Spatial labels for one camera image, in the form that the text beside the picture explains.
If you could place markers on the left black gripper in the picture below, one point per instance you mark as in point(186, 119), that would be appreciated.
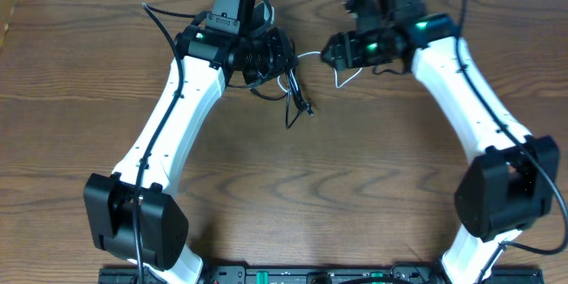
point(283, 53)

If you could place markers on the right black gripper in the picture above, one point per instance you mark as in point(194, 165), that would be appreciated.
point(345, 44)

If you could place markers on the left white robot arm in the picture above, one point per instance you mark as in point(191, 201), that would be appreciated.
point(132, 212)

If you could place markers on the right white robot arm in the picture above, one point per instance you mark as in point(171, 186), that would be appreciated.
point(511, 179)

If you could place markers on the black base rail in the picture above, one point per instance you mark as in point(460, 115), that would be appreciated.
point(246, 275)

